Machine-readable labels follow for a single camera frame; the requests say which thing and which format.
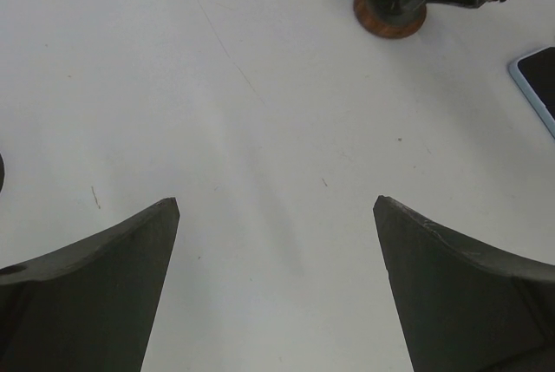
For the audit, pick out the black clamp phone stand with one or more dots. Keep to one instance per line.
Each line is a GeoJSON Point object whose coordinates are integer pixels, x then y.
{"type": "Point", "coordinates": [2, 172]}

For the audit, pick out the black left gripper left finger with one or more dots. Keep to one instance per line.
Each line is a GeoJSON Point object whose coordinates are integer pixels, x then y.
{"type": "Point", "coordinates": [89, 306]}

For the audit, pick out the wooden base phone stand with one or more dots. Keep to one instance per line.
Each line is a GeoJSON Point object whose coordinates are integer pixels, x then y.
{"type": "Point", "coordinates": [387, 19]}

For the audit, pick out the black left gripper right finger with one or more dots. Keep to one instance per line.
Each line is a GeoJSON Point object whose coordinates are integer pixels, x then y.
{"type": "Point", "coordinates": [464, 305]}

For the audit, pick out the light blue cased phone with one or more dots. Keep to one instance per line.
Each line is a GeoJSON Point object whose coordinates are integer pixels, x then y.
{"type": "Point", "coordinates": [533, 74]}

